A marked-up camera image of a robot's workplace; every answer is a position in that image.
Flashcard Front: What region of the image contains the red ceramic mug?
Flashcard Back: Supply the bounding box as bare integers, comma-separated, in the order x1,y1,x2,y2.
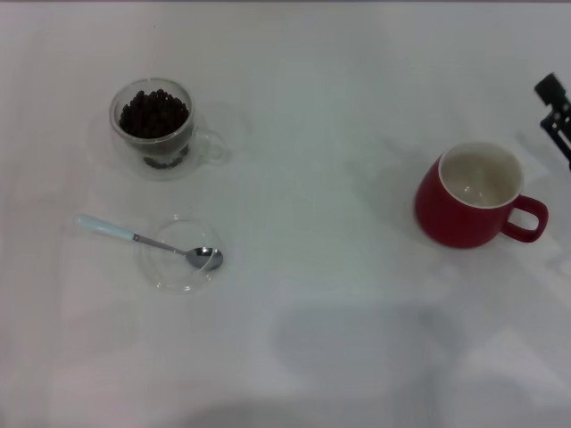
414,141,549,250

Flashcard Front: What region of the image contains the blue handled metal spoon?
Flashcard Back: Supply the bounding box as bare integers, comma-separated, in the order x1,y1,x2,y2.
75,213,224,272

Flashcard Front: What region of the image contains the coffee beans pile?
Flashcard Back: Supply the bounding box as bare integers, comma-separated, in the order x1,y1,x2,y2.
119,88,191,171

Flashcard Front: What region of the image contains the clear glass saucer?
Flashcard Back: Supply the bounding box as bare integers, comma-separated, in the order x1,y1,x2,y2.
141,214,228,295

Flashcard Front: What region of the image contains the double-wall glass cup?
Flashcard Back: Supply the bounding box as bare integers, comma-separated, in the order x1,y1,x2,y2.
109,78,228,183

